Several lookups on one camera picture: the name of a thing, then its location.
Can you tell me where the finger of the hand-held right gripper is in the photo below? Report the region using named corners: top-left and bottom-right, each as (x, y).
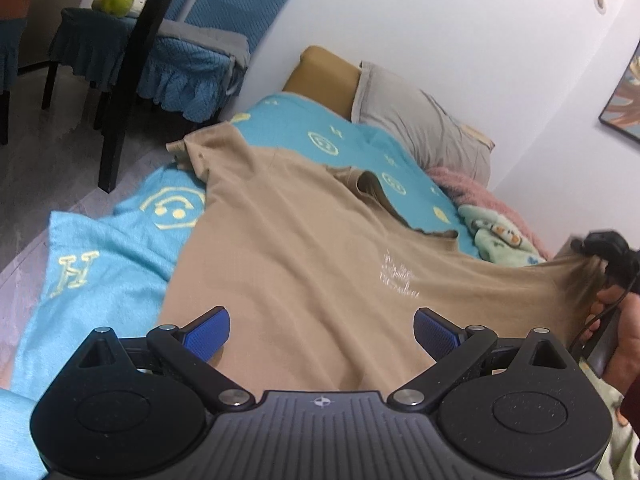
top-left (571, 230), bottom-right (632, 262)

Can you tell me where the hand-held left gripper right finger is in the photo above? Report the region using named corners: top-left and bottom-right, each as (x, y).
top-left (387, 307), bottom-right (573, 409)

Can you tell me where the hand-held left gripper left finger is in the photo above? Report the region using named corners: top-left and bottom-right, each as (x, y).
top-left (80, 306), bottom-right (257, 409)

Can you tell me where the tan t-shirt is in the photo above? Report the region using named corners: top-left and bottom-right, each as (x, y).
top-left (160, 122), bottom-right (608, 395)

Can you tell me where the person's right hand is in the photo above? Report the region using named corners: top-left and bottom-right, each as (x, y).
top-left (575, 286), bottom-right (640, 398)

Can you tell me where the blue smiley print blanket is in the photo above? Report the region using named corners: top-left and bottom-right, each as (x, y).
top-left (0, 92), bottom-right (483, 480)

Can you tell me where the pink fuzzy blanket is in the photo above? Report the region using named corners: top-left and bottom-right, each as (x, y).
top-left (425, 166), bottom-right (553, 261)

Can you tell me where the grey pillow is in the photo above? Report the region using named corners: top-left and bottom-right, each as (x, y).
top-left (351, 60), bottom-right (496, 186)

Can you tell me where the dining table with black legs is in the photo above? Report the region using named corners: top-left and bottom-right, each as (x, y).
top-left (0, 0), bottom-right (195, 194)

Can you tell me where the grey cloth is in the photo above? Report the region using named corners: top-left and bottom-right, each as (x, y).
top-left (159, 19), bottom-right (251, 70)

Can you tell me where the chair with blue cover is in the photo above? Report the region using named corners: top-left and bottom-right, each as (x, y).
top-left (0, 0), bottom-right (30, 147)
top-left (132, 0), bottom-right (311, 125)
top-left (41, 6), bottom-right (148, 111)

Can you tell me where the green plush toy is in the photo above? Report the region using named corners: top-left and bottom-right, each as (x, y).
top-left (91, 0), bottom-right (147, 17)

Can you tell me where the framed wall picture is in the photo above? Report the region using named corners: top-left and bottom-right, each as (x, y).
top-left (598, 40), bottom-right (640, 149)

